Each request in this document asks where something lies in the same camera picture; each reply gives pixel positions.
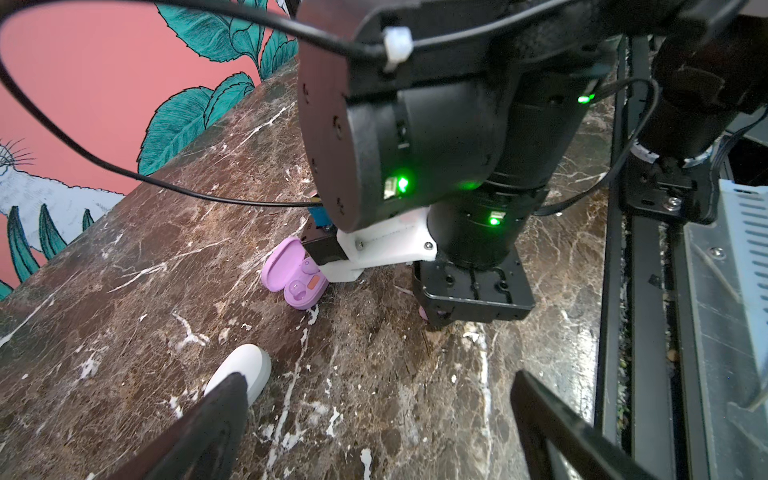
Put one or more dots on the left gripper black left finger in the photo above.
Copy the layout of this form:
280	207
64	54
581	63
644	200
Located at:
203	444

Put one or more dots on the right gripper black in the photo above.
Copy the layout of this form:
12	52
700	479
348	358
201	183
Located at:
447	293

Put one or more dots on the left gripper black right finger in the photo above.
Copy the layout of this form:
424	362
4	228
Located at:
552	436

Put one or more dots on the white earbud charging case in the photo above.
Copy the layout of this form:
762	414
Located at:
250	361

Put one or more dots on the purple earbud charging case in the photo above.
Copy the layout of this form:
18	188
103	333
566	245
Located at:
291	270

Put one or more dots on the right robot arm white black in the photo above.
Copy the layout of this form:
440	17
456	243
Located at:
437	153

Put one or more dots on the black front rail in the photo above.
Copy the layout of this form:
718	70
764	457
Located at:
640	402

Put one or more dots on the white slotted cable duct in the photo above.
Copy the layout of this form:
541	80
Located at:
745	209

